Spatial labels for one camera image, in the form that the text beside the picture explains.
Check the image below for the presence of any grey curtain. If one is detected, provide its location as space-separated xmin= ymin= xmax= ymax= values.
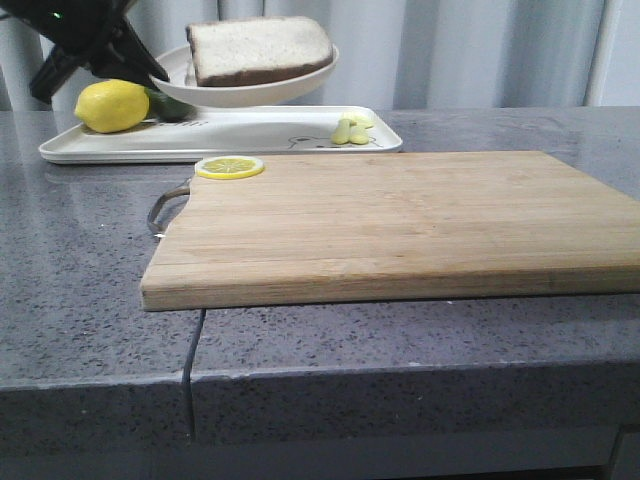
xmin=0 ymin=0 xmax=640 ymax=112

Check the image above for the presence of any yellow lemon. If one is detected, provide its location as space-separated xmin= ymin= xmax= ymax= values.
xmin=74 ymin=79 xmax=150 ymax=133

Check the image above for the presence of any white round plate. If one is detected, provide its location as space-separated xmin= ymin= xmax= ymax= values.
xmin=150 ymin=45 xmax=339 ymax=108

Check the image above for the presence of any yellow plastic fork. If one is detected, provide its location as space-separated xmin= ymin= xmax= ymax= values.
xmin=330 ymin=118 xmax=355 ymax=145

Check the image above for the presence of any white bread slice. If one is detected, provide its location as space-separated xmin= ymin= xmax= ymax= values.
xmin=186 ymin=16 xmax=334 ymax=87

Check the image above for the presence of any lemon slice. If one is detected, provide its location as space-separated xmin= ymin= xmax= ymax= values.
xmin=194 ymin=156 xmax=265 ymax=180

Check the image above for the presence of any white rectangular tray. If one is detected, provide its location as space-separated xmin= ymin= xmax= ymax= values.
xmin=39 ymin=106 xmax=403 ymax=165

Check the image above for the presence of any green lime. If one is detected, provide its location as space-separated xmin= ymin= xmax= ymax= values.
xmin=145 ymin=88 xmax=195 ymax=122

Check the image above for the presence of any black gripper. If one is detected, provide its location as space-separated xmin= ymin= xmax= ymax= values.
xmin=1 ymin=1 xmax=169 ymax=104

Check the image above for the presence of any yellow plastic spoon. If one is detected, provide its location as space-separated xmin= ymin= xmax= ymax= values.
xmin=341 ymin=112 xmax=374 ymax=145

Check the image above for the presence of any metal cutting board handle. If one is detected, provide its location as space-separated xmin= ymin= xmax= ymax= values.
xmin=146 ymin=178 xmax=191 ymax=238

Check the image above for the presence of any wooden cutting board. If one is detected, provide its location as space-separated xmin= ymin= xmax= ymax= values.
xmin=140 ymin=151 xmax=639 ymax=311

